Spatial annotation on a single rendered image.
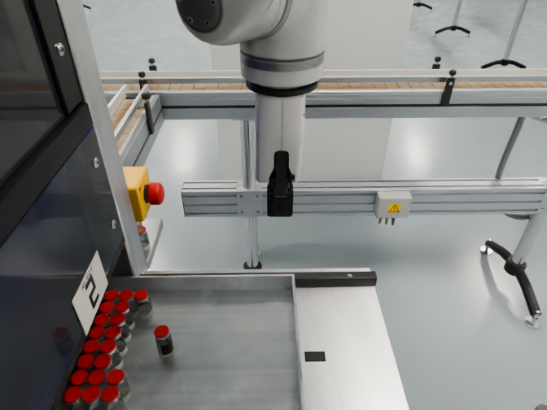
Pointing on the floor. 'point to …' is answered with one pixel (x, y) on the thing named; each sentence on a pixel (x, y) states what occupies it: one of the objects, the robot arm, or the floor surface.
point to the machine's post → (129, 255)
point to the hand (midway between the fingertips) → (279, 200)
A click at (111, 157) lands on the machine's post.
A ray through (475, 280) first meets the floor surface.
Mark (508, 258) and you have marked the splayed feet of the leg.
